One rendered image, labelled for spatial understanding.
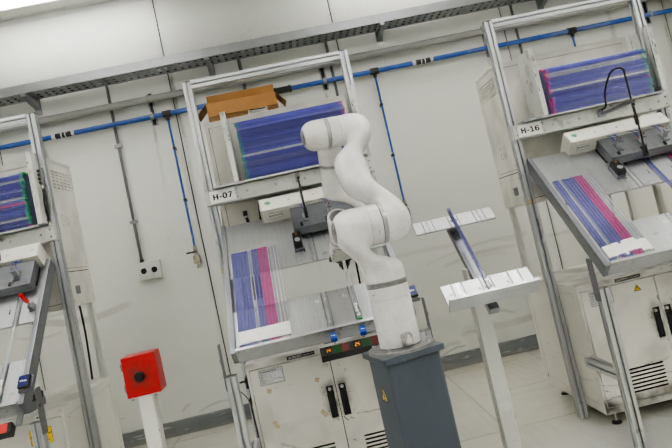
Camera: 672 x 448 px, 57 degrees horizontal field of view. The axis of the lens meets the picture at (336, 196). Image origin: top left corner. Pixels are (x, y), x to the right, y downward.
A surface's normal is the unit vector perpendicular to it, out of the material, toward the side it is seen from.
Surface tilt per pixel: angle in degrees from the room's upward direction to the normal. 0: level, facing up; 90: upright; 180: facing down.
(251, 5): 90
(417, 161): 90
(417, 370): 90
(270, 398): 90
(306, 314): 44
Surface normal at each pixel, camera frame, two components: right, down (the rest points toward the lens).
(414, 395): 0.29, -0.13
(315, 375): 0.06, -0.08
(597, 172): -0.11, -0.75
